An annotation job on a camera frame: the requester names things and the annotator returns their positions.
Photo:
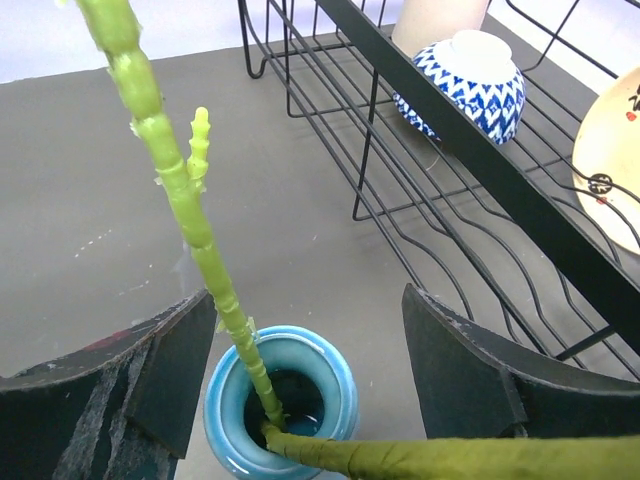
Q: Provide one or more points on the small blue ribbed vase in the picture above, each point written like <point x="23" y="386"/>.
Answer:
<point x="315" y="385"/>

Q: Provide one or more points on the beige paper cup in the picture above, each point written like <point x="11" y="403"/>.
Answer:
<point x="423" y="22"/>

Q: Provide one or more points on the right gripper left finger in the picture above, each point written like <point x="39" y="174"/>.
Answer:
<point x="120" y="408"/>

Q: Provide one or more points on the blue white patterned bowl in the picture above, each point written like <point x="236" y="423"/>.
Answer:
<point x="476" y="71"/>

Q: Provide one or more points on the black wire dish basket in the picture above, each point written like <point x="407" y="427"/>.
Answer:
<point x="451" y="237"/>

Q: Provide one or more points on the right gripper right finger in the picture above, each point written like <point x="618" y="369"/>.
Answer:
<point x="474" y="383"/>

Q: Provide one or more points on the large pink peony stem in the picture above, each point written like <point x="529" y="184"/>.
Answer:
<point x="116" y="32"/>

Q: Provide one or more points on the yellow ceramic plate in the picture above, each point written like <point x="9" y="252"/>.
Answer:
<point x="606" y="158"/>

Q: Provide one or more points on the orange rose stem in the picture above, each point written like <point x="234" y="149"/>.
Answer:
<point x="456" y="458"/>

